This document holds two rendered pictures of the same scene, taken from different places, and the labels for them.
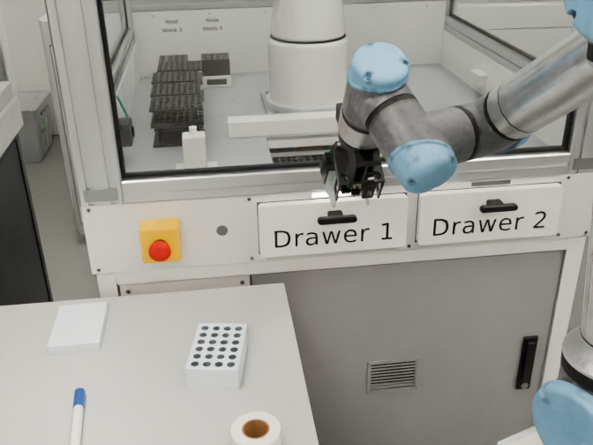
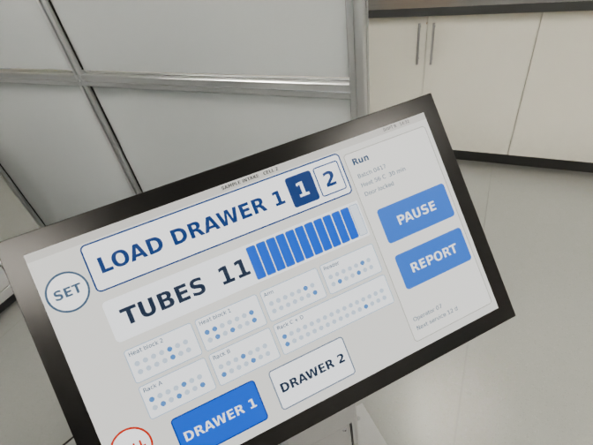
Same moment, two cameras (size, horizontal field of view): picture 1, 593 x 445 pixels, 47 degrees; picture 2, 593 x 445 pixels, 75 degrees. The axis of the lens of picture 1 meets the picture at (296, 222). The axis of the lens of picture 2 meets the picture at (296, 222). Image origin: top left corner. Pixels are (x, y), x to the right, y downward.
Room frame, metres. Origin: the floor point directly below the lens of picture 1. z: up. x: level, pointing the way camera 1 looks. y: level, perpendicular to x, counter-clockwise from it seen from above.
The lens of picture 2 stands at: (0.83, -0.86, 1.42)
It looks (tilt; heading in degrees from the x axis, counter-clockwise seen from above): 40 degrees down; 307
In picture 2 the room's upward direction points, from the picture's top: 10 degrees counter-clockwise
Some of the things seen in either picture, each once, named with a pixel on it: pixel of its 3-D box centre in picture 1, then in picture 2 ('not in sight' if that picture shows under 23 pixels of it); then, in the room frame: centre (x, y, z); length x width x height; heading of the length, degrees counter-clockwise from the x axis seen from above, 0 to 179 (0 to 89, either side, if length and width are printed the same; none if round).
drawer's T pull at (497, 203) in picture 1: (496, 205); not in sight; (1.19, -0.39, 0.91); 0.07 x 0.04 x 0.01; 97
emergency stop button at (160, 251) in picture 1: (160, 250); not in sight; (1.09, 0.25, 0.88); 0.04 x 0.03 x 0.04; 97
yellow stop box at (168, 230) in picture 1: (161, 241); not in sight; (1.12, 0.25, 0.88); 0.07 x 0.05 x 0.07; 97
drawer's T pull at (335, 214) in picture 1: (335, 216); not in sight; (1.15, -0.07, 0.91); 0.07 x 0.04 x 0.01; 97
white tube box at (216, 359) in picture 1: (218, 354); not in sight; (0.90, 0.13, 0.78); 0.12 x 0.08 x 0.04; 177
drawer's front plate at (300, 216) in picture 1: (333, 225); not in sight; (1.18, -0.07, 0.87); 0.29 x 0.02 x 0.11; 97
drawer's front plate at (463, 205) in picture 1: (489, 214); not in sight; (1.21, -0.38, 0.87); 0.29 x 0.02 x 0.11; 97
